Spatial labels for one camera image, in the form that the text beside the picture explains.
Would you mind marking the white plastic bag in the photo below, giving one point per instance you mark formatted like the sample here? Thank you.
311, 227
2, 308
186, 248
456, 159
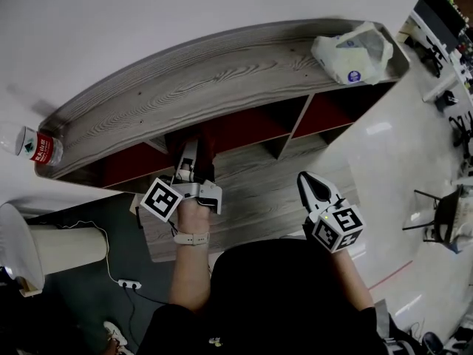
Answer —
343, 57

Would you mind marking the person's left forearm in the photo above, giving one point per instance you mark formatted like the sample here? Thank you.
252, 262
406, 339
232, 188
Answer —
188, 276

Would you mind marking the small wooden box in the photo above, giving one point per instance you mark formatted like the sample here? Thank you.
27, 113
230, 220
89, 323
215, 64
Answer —
31, 288

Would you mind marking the dark grey floor carpet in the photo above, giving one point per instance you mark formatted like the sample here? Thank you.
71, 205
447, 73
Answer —
92, 309

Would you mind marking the dark desk partition panel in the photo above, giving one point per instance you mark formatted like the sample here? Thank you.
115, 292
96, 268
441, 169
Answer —
439, 13

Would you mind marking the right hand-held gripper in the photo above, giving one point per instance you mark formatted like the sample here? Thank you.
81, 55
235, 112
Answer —
340, 229

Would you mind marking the person's black shirt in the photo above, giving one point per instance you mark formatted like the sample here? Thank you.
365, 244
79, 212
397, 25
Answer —
277, 301

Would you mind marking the large white stuffed bag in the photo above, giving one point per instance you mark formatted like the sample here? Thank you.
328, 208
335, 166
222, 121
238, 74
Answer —
463, 220

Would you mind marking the white power strip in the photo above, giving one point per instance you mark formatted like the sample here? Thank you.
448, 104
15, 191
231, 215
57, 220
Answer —
129, 284

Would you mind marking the white wristwatch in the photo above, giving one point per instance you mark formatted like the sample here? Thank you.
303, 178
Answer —
190, 239

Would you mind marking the black office chair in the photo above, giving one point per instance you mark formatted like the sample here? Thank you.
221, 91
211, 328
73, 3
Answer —
436, 55
462, 128

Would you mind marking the grey wooden shelf desk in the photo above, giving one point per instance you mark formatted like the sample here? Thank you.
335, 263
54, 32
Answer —
184, 87

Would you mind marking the black folding chair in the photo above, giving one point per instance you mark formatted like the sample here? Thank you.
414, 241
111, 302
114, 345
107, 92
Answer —
447, 213

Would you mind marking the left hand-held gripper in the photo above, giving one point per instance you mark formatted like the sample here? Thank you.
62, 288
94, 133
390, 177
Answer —
162, 200

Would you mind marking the clear water bottle red label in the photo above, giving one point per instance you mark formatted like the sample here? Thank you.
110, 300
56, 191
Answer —
37, 148

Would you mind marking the person's right forearm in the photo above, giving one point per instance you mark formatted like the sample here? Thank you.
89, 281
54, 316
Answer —
351, 279

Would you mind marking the dark grey trash bin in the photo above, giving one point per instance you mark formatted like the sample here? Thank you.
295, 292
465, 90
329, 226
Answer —
446, 101

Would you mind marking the person's left hand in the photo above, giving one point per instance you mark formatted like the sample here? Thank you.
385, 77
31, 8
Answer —
192, 218

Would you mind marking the long white office desk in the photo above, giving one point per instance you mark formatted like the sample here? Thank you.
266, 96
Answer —
458, 69

